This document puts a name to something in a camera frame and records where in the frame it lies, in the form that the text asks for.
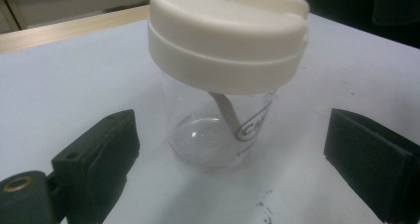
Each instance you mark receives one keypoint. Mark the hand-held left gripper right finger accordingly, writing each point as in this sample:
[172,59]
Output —
[369,154]

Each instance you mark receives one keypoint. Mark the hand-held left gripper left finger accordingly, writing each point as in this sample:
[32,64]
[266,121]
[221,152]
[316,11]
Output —
[95,164]

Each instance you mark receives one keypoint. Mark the clear glass cup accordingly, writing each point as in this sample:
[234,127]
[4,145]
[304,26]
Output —
[198,131]

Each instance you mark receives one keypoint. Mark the white straw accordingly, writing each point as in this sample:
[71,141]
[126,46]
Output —
[229,113]

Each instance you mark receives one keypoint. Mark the cream cup lid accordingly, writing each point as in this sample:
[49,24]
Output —
[224,45]

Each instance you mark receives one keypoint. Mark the dark box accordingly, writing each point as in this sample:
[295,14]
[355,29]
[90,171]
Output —
[396,4]

